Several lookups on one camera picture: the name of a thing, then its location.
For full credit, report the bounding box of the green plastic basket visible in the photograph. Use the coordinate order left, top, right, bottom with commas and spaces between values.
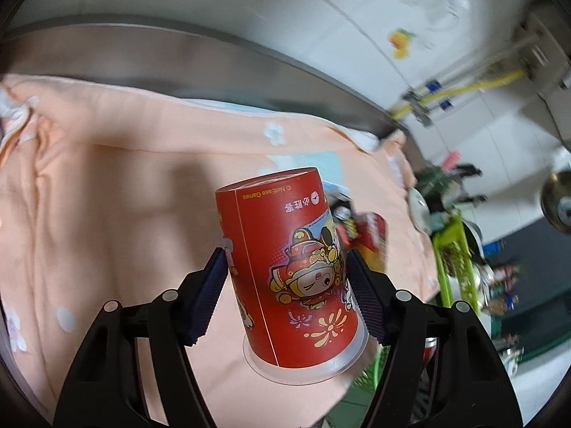
352, 348, 389, 393

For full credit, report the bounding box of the black knife block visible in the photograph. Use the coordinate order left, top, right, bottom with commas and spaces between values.
413, 165, 487, 215

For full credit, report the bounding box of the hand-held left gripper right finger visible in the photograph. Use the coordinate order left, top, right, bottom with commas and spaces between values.
345, 247, 522, 428

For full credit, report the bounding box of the yellow gas hose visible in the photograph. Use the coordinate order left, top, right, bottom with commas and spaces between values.
390, 69, 525, 119

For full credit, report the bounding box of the red cola can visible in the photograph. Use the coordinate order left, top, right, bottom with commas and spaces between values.
357, 213, 390, 272

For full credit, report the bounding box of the green dish rack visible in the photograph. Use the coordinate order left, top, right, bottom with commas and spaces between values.
430, 214, 491, 322

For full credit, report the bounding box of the red cartoon print paper cup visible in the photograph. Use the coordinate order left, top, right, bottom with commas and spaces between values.
215, 167, 371, 384

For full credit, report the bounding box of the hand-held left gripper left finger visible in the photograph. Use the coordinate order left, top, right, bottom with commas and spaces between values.
54, 246, 229, 428

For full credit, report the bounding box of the hanging steel pot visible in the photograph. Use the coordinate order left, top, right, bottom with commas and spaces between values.
540, 172, 571, 233

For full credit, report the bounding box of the peach flower print towel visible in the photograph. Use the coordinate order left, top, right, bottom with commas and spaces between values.
0, 73, 440, 428

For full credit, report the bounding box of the white plate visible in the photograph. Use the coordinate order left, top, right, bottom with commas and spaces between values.
407, 187, 433, 235

